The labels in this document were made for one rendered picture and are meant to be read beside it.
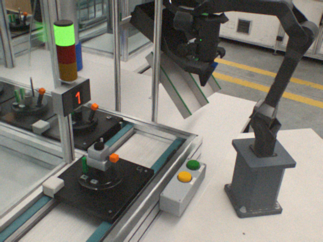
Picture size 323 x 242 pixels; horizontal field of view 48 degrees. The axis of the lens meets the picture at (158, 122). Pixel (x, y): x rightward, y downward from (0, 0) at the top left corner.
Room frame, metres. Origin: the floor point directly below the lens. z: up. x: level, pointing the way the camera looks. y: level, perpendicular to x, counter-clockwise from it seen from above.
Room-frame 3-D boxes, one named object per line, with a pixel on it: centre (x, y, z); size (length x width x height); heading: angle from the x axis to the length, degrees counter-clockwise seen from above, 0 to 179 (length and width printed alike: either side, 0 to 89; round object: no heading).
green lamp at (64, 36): (0.93, 0.26, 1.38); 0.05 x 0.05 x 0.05
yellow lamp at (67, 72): (0.93, 0.26, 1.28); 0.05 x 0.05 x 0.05
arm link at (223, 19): (1.01, -0.13, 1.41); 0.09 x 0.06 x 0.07; 61
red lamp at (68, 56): (0.93, 0.26, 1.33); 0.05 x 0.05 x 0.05
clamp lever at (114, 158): (0.83, 0.13, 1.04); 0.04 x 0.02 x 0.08; 64
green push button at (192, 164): (0.95, -0.12, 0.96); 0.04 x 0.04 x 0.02
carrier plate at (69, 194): (0.85, 0.17, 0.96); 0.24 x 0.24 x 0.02; 64
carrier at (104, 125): (1.16, 0.30, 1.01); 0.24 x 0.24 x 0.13; 64
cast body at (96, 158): (0.85, 0.18, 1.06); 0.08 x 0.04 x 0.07; 64
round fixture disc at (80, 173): (0.85, 0.17, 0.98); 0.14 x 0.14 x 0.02
